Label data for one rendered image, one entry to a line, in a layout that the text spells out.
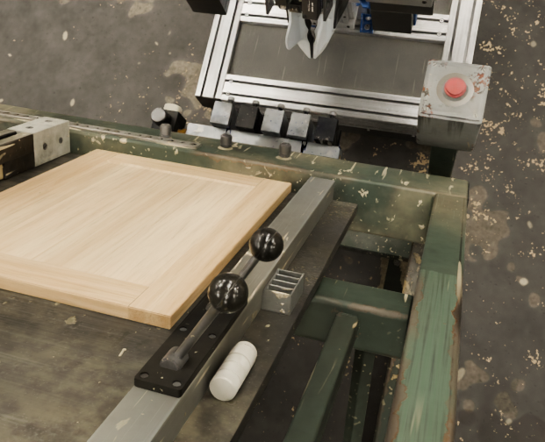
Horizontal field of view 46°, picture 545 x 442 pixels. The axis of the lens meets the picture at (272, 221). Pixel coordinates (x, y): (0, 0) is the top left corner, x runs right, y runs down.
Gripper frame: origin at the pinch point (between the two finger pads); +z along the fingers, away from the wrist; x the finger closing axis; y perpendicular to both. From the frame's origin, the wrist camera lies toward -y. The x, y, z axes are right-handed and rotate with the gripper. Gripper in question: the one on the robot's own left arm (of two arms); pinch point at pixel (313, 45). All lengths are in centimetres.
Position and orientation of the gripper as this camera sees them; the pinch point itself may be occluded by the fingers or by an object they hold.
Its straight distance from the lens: 86.8
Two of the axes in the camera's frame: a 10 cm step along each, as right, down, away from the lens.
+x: 9.5, 1.9, -2.4
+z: 0.7, 6.4, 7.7
